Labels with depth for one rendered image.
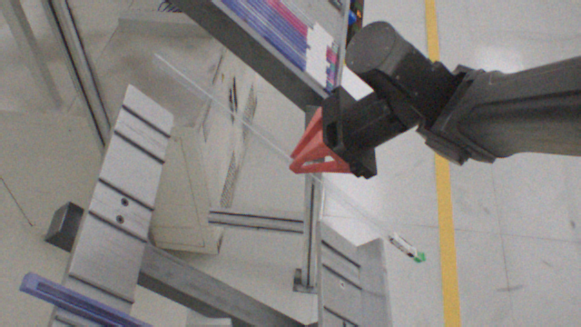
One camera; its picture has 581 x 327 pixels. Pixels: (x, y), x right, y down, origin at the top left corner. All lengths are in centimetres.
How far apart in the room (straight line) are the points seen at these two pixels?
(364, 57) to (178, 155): 89
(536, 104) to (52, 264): 169
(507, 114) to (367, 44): 18
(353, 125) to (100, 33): 113
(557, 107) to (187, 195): 123
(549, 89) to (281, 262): 145
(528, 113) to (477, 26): 245
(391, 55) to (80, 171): 115
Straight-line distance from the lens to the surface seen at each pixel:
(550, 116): 33
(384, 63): 50
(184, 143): 130
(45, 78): 133
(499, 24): 286
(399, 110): 57
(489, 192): 203
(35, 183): 166
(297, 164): 64
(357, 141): 59
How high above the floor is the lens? 149
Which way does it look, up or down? 49 degrees down
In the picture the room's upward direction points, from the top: straight up
